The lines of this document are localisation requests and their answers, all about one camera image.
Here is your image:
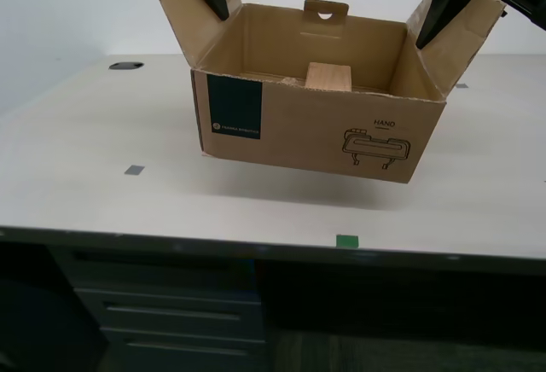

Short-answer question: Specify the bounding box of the light wooden block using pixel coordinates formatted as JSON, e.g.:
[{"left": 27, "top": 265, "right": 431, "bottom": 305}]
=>
[{"left": 305, "top": 61, "right": 353, "bottom": 93}]

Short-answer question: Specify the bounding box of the brown cardboard box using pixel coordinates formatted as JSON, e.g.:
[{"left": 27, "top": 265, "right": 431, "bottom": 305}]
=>
[{"left": 151, "top": 0, "right": 508, "bottom": 185}]

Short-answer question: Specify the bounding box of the grey drawer pedestal cabinet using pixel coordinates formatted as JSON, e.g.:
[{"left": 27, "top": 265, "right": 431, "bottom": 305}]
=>
[{"left": 55, "top": 247, "right": 268, "bottom": 372}]

